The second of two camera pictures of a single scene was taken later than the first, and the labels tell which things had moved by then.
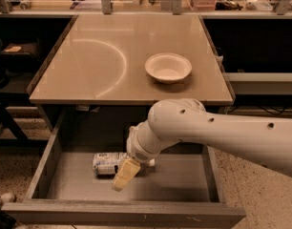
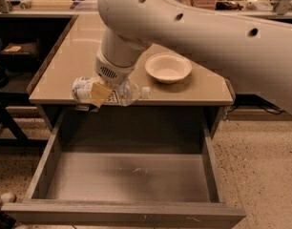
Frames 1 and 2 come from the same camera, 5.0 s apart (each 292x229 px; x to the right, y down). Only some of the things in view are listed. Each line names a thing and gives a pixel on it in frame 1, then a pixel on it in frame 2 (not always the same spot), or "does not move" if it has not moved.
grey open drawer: [185, 190] does not move
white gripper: [135, 149] → [112, 72]
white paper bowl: [168, 68] does not move
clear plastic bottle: [109, 162] → [123, 93]
